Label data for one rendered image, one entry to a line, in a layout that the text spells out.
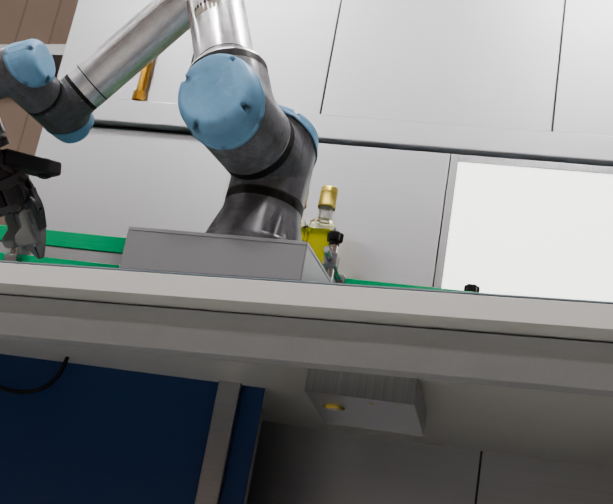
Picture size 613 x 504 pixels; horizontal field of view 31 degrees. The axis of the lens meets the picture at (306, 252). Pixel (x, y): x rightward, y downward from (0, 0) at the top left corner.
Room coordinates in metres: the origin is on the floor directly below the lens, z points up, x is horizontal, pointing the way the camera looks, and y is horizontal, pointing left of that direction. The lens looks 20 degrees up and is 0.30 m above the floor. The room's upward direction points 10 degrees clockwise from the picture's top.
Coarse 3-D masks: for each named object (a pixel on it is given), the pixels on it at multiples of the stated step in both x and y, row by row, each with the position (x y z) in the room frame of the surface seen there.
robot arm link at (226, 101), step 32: (192, 0) 1.38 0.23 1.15; (224, 0) 1.36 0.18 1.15; (192, 32) 1.38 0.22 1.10; (224, 32) 1.34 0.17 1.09; (192, 64) 1.35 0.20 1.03; (224, 64) 1.30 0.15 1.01; (256, 64) 1.33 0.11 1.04; (192, 96) 1.32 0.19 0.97; (224, 96) 1.30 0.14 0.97; (256, 96) 1.29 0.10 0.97; (192, 128) 1.33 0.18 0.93; (224, 128) 1.31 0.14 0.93; (256, 128) 1.32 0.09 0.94; (288, 128) 1.39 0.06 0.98; (224, 160) 1.39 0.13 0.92; (256, 160) 1.38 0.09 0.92
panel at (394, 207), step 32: (320, 160) 2.11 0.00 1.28; (352, 160) 2.10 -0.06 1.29; (384, 160) 2.08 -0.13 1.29; (416, 160) 2.07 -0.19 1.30; (448, 160) 2.05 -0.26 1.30; (480, 160) 2.04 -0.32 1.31; (512, 160) 2.03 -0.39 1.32; (224, 192) 2.16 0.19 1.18; (320, 192) 2.11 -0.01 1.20; (352, 192) 2.10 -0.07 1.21; (384, 192) 2.08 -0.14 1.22; (416, 192) 2.07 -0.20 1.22; (448, 192) 2.05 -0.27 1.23; (352, 224) 2.09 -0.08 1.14; (384, 224) 2.08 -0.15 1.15; (416, 224) 2.07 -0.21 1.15; (448, 224) 2.05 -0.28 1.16; (352, 256) 2.09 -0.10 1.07; (384, 256) 2.08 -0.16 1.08; (416, 256) 2.06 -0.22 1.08
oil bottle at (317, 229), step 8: (312, 224) 1.96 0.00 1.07; (320, 224) 1.96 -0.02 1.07; (328, 224) 1.95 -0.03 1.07; (312, 232) 1.96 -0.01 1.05; (320, 232) 1.96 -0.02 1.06; (328, 232) 1.95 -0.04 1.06; (304, 240) 1.96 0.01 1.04; (312, 240) 1.96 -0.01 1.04; (320, 240) 1.95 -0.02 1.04; (312, 248) 1.96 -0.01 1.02; (320, 248) 1.95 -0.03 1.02; (320, 256) 1.95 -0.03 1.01
